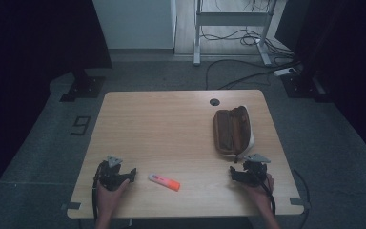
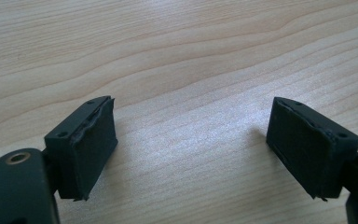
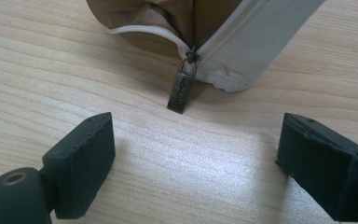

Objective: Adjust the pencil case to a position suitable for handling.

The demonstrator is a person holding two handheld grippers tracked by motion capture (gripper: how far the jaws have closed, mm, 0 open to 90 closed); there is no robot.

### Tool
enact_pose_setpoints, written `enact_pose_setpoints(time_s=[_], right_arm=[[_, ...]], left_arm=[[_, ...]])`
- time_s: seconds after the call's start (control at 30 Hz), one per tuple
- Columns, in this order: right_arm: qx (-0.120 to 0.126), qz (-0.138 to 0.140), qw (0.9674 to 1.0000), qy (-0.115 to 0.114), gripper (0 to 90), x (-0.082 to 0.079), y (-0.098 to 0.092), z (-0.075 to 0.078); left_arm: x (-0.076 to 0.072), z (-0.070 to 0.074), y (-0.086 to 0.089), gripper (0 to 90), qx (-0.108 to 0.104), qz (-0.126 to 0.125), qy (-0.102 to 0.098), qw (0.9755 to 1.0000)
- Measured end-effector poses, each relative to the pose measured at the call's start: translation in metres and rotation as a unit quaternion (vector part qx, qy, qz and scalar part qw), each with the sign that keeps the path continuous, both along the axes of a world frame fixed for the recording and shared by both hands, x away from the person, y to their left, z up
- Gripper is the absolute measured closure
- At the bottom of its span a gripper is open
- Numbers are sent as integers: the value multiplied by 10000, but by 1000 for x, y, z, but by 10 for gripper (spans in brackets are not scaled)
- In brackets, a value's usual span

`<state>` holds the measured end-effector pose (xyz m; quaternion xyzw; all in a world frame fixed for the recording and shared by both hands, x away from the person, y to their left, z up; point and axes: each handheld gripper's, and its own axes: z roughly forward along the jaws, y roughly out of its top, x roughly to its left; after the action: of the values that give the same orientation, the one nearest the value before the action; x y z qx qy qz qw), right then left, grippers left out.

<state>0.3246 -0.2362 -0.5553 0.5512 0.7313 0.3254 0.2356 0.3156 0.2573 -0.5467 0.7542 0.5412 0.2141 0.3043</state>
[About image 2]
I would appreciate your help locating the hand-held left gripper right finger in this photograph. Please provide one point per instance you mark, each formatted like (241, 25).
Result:
(304, 146)

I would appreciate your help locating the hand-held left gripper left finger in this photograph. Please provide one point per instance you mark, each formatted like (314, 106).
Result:
(84, 155)

